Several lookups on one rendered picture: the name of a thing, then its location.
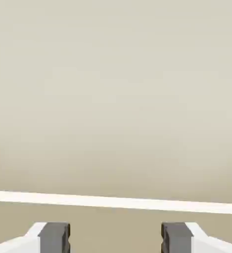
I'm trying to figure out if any beige painted cabinet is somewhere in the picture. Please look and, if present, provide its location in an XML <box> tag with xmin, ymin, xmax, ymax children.
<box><xmin>0</xmin><ymin>0</ymin><xmax>232</xmax><ymax>215</ymax></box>

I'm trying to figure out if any beige cabinet door front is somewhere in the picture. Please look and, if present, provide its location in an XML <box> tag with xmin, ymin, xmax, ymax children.
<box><xmin>0</xmin><ymin>0</ymin><xmax>232</xmax><ymax>205</ymax></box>

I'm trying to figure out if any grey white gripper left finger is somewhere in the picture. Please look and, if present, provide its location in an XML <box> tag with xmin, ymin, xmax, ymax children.
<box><xmin>0</xmin><ymin>221</ymin><xmax>71</xmax><ymax>253</ymax></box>

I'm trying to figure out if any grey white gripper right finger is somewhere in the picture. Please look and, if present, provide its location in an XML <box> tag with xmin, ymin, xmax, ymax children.
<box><xmin>160</xmin><ymin>221</ymin><xmax>232</xmax><ymax>253</ymax></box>

